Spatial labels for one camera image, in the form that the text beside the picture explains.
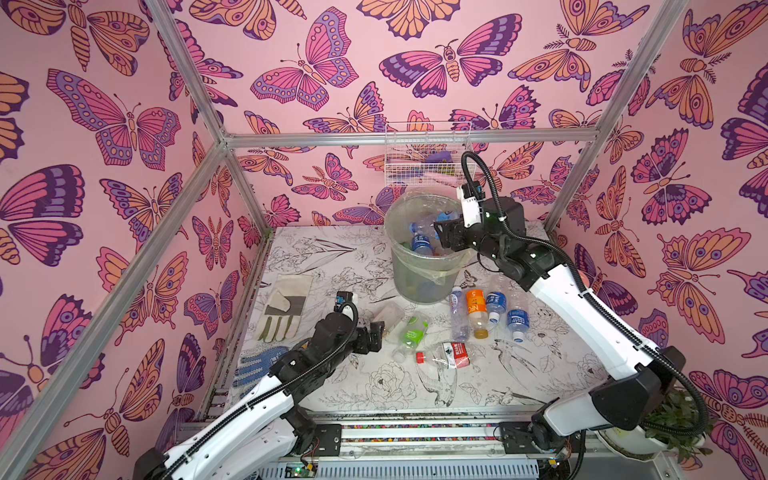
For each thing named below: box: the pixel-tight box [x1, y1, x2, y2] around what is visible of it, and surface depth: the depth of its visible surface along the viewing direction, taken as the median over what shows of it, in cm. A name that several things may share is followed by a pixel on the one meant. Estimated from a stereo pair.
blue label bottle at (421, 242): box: [410, 222, 434, 256], surface depth 96 cm
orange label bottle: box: [465, 289, 489, 339], surface depth 94 cm
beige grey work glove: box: [258, 274, 314, 342], surface depth 101 cm
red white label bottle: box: [416, 342, 471, 369], surface depth 86 cm
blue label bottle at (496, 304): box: [486, 291, 507, 323], surface depth 94 cm
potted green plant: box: [596, 387, 714, 463], surface depth 62 cm
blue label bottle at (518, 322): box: [507, 308, 530, 343], surface depth 90 cm
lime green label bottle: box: [392, 316, 429, 362], surface depth 89 cm
